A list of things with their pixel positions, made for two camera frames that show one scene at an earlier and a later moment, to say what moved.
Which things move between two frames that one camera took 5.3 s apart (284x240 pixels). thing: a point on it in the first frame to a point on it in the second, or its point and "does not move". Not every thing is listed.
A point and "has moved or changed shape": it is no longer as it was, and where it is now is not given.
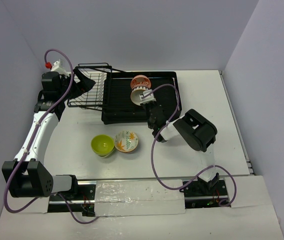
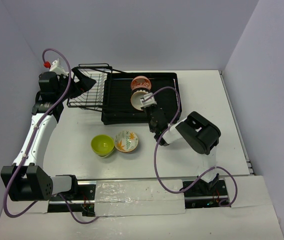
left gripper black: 74,81 does not move
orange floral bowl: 140,80 does not move
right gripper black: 157,103 does not move
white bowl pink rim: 135,92 has moved or changed shape
